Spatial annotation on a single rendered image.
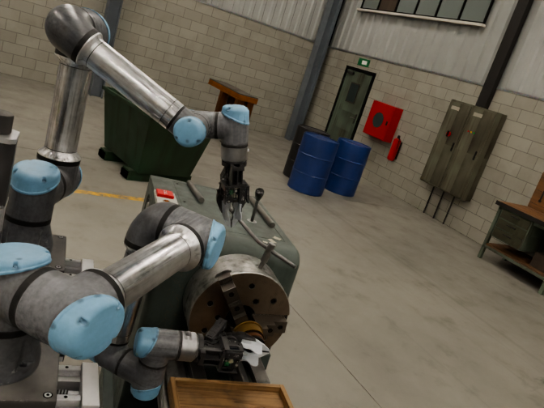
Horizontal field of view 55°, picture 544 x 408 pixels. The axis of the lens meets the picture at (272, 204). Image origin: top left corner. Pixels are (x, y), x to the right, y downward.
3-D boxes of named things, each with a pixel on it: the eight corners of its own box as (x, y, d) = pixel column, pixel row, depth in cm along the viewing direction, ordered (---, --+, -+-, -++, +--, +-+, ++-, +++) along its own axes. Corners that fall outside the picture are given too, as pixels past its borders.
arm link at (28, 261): (6, 290, 102) (18, 227, 99) (60, 319, 99) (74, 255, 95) (-50, 311, 91) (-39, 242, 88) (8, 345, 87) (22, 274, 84)
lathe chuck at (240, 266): (167, 331, 162) (211, 244, 156) (254, 354, 174) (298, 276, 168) (170, 348, 154) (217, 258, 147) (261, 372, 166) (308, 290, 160)
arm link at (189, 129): (44, -12, 119) (214, 125, 126) (64, -7, 129) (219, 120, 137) (18, 30, 121) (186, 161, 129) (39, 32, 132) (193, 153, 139)
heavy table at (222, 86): (196, 123, 1113) (209, 77, 1087) (214, 127, 1136) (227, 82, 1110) (224, 145, 983) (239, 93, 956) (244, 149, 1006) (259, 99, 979)
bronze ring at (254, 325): (234, 312, 149) (241, 332, 141) (264, 316, 153) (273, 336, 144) (225, 340, 152) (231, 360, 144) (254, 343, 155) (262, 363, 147)
